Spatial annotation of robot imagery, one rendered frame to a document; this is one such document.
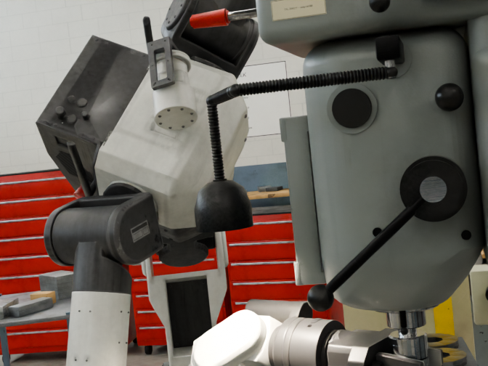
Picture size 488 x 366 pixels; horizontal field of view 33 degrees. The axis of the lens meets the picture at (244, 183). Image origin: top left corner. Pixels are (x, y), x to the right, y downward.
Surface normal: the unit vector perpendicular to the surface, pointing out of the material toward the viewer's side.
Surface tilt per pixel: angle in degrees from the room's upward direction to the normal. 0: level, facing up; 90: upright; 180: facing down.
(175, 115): 149
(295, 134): 90
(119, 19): 90
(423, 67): 90
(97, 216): 47
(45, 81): 90
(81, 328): 74
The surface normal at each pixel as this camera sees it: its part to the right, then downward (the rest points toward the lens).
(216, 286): 0.04, -0.11
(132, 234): 0.87, -0.07
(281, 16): -0.24, 0.07
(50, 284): -0.77, 0.11
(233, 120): 0.66, -0.10
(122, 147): 0.00, -0.48
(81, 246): -0.50, -0.18
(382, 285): -0.17, 0.53
